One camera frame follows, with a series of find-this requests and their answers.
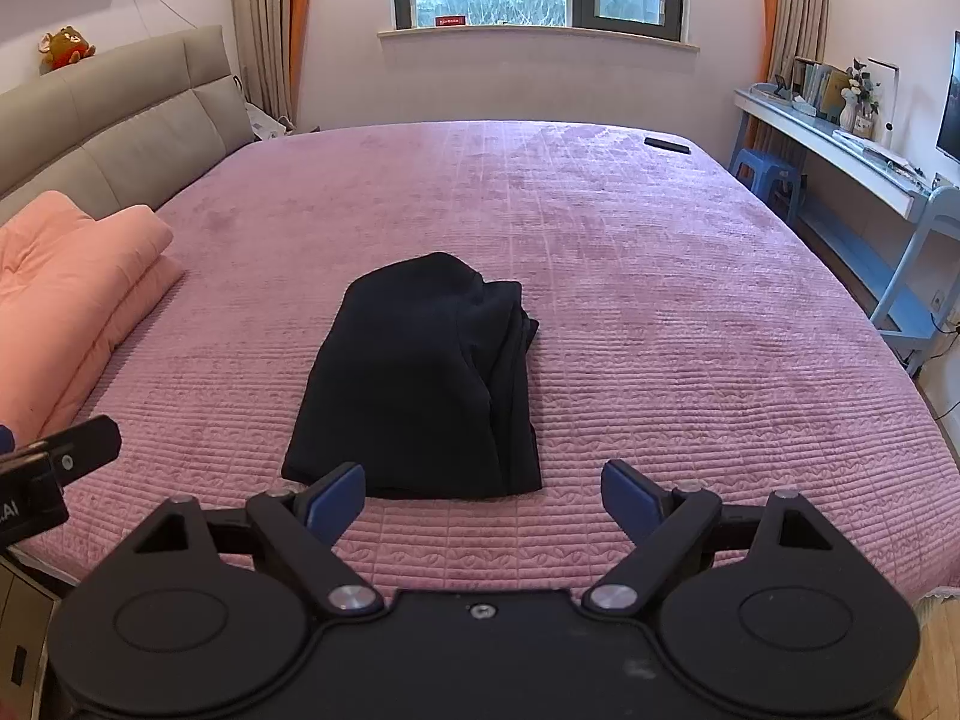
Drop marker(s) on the beige and orange curtain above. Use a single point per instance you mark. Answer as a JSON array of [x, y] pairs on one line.
[[791, 22], [274, 22]]

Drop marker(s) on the cream window sill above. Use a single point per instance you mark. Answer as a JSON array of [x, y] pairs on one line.
[[540, 39]]

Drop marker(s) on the light blue console desk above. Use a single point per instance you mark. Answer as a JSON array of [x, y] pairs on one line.
[[870, 172]]

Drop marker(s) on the peach folded blanket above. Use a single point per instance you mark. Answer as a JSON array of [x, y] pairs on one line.
[[67, 285]]

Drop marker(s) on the flat screen television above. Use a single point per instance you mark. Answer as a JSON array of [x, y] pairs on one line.
[[951, 105]]

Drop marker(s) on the white bedside item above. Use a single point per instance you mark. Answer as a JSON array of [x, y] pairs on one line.
[[268, 124]]

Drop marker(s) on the black phone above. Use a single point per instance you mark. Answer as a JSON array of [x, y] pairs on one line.
[[667, 144]]

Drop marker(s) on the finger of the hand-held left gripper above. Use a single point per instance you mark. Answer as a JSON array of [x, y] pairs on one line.
[[86, 446]]

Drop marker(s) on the white vase with flowers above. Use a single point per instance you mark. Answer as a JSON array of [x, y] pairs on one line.
[[856, 101]]

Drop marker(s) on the red window sticker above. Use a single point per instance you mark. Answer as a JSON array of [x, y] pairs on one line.
[[450, 21]]

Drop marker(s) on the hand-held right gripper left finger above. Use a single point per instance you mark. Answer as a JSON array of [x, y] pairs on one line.
[[336, 499]]

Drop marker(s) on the pink quilted bedspread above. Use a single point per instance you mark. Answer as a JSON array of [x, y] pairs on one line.
[[637, 277]]

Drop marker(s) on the white picture frame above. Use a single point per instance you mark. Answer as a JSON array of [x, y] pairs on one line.
[[889, 90]]

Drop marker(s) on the orange plush toy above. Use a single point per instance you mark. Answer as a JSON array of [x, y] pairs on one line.
[[66, 49]]

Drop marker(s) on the cardboard box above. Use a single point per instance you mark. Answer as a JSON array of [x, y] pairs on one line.
[[22, 645]]

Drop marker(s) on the blue plastic stool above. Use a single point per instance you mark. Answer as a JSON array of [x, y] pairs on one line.
[[761, 169]]

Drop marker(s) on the dark navy garment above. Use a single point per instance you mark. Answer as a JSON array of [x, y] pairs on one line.
[[412, 375]]

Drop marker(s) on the row of books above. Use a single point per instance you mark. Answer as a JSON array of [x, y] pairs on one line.
[[819, 90]]

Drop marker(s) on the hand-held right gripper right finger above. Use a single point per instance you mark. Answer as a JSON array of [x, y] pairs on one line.
[[628, 495]]

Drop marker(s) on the beige padded headboard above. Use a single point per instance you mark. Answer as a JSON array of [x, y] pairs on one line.
[[127, 120]]

